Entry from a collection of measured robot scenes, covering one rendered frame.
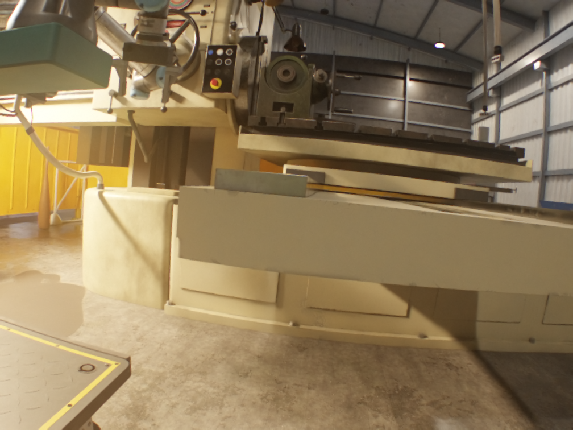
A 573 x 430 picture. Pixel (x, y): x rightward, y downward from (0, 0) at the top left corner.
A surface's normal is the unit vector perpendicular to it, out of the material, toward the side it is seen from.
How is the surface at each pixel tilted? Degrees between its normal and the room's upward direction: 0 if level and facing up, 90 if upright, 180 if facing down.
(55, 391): 0
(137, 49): 114
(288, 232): 90
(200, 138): 90
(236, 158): 90
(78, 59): 90
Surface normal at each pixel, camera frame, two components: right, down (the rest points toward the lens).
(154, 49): -0.08, 0.47
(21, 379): 0.09, -0.99
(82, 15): 0.91, -0.19
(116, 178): -0.16, 0.07
